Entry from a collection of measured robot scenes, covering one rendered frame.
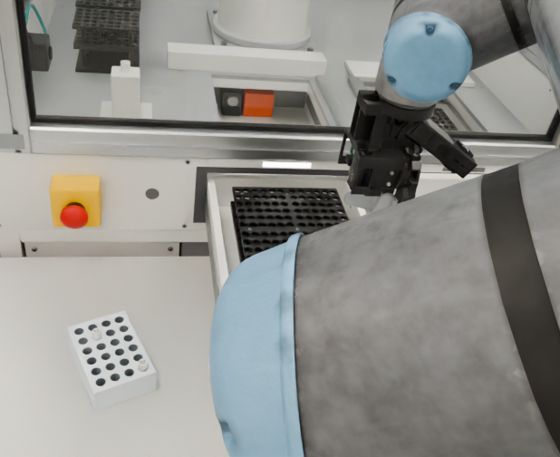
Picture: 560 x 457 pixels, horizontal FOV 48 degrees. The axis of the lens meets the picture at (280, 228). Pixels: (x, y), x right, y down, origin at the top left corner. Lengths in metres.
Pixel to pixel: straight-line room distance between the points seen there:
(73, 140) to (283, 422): 0.79
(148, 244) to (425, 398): 0.93
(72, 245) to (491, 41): 0.78
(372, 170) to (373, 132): 0.04
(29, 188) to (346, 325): 0.86
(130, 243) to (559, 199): 0.96
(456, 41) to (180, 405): 0.58
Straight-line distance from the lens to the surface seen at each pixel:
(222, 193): 1.07
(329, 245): 0.25
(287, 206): 0.99
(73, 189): 0.99
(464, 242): 0.22
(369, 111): 0.72
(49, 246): 1.13
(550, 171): 0.23
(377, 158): 0.74
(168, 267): 1.07
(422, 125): 0.75
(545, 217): 0.21
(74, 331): 0.93
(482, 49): 0.58
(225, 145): 0.99
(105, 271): 1.06
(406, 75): 0.57
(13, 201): 1.07
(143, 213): 1.06
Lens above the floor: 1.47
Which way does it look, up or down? 37 degrees down
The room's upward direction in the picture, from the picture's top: 10 degrees clockwise
